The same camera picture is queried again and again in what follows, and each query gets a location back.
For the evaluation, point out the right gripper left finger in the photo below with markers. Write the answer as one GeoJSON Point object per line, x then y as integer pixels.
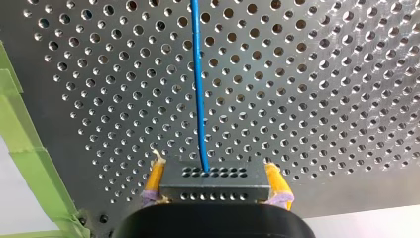
{"type": "Point", "coordinates": [156, 178]}

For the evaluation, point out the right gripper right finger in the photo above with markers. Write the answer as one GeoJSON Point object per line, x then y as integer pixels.
{"type": "Point", "coordinates": [279, 188]}

